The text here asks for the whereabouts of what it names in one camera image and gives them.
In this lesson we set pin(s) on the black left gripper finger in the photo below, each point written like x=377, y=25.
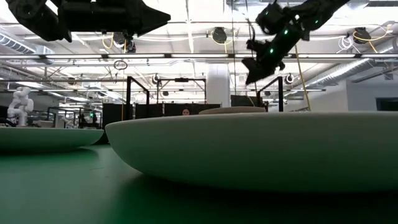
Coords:
x=152, y=18

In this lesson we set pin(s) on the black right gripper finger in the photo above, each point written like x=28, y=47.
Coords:
x=255, y=71

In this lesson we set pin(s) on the red plate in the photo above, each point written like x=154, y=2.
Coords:
x=232, y=110

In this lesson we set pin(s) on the light green plate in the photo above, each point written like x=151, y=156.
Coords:
x=46, y=138

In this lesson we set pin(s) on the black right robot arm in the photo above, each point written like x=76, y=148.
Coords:
x=311, y=12

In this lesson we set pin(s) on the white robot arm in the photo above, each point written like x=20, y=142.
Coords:
x=21, y=104

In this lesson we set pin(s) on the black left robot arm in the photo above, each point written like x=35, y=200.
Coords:
x=34, y=15

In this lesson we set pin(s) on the black monitor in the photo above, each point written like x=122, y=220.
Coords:
x=244, y=102

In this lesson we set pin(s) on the long ceiling light strip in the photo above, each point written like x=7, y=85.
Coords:
x=140, y=56

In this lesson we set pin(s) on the white square pillar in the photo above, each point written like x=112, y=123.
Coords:
x=218, y=90

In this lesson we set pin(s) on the white plate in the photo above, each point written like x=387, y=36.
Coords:
x=248, y=149

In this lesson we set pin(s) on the person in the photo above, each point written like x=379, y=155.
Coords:
x=185, y=111

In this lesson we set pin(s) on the black partition panels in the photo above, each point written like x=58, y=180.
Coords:
x=174, y=109

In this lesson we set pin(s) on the dark workstation rig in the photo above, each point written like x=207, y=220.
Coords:
x=82, y=119

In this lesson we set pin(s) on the green table mat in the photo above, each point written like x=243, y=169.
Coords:
x=62, y=193

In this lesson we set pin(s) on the black metal rig frame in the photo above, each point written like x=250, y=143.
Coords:
x=182, y=80

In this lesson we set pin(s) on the silver air duct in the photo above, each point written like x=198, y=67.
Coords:
x=342, y=70

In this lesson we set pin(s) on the dark wall window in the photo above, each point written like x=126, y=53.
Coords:
x=387, y=104

